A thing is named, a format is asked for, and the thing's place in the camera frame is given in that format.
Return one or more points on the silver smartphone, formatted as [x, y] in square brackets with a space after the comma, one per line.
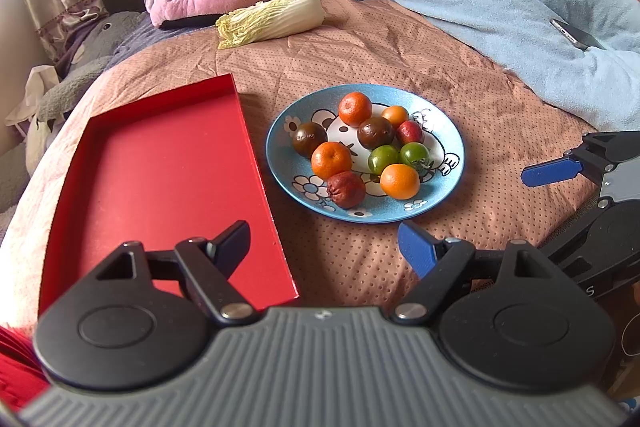
[580, 37]

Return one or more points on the small red fruit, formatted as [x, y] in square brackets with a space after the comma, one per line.
[410, 132]

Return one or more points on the wrinkled dark red fruit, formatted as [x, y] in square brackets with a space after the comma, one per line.
[346, 189]

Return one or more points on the white plastic bag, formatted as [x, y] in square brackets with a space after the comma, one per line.
[35, 82]

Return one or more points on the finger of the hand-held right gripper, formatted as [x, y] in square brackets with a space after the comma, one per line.
[575, 237]
[550, 172]

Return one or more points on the small orange kumquat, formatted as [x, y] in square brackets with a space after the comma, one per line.
[395, 116]

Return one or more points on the blue cartoon bear plate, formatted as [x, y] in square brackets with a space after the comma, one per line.
[277, 152]

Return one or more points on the red tray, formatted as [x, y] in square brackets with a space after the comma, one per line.
[150, 167]

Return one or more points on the napa cabbage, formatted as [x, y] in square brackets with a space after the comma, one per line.
[280, 19]

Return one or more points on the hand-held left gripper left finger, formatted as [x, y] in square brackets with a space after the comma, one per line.
[232, 247]

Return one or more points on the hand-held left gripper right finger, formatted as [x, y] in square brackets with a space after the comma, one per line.
[417, 247]

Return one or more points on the dark brown tomato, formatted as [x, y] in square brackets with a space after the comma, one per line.
[375, 133]
[309, 138]

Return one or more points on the large tangerine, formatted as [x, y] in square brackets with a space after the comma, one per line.
[331, 158]
[355, 108]
[399, 181]

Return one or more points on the grey fuzzy pillow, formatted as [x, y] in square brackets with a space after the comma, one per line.
[70, 87]

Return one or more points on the orange dotted bed cover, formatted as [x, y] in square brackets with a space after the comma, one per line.
[400, 47]

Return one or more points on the grey plush toy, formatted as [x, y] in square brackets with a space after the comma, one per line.
[105, 32]

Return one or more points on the green tomato with stem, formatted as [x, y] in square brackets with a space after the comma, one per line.
[415, 155]

